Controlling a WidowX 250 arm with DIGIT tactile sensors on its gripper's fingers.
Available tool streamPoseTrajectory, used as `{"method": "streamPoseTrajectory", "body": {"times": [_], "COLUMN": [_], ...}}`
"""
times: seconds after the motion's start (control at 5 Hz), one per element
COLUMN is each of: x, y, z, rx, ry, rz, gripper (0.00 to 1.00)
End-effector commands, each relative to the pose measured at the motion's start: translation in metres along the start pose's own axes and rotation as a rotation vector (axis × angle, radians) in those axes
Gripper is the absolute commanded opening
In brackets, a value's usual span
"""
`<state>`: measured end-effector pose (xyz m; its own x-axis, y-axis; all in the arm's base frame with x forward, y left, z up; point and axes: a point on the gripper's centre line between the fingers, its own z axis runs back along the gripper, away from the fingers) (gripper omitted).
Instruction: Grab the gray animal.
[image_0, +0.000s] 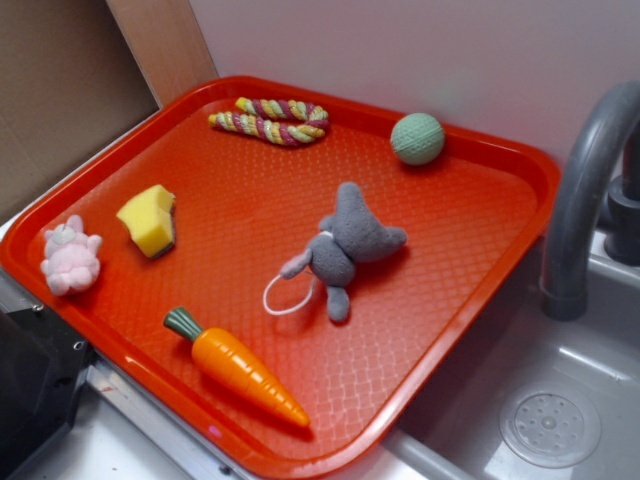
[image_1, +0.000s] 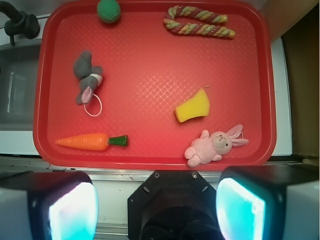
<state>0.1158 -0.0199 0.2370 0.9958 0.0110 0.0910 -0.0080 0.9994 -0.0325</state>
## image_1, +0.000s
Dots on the yellow sponge wedge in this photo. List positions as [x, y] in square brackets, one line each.
[194, 107]

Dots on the green rubber ball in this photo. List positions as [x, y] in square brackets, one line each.
[108, 11]

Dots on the pink plush bunny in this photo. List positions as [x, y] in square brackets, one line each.
[210, 147]

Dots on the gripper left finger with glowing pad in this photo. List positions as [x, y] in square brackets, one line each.
[57, 205]

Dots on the red plastic tray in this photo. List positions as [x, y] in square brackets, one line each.
[147, 72]

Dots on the black faucet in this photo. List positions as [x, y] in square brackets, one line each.
[19, 23]

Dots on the orange plastic carrot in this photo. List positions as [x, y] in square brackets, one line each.
[92, 141]

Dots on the multicolour rope toy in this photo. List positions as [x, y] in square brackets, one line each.
[191, 21]

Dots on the steel sink basin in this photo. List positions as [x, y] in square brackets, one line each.
[18, 78]

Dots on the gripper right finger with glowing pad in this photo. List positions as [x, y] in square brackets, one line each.
[269, 202]

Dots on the gray plush bunny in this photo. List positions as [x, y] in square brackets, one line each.
[90, 78]

